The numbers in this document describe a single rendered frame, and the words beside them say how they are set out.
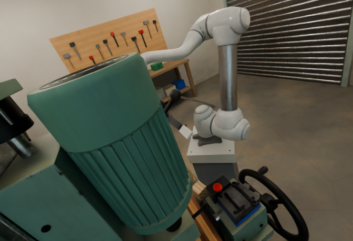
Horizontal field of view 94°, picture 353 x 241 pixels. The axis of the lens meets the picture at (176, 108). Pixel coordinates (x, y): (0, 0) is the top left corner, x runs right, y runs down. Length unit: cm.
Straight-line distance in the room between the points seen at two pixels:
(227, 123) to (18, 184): 92
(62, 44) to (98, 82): 340
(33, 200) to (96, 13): 351
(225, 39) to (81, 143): 83
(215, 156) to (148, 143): 97
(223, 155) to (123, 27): 312
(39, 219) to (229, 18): 92
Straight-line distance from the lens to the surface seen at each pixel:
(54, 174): 28
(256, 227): 68
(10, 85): 33
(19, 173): 31
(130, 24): 374
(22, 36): 371
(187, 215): 54
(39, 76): 370
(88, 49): 359
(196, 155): 123
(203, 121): 113
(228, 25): 93
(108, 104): 22
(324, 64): 344
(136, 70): 24
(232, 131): 103
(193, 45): 97
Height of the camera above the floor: 151
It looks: 26 degrees down
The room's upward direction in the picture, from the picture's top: 20 degrees counter-clockwise
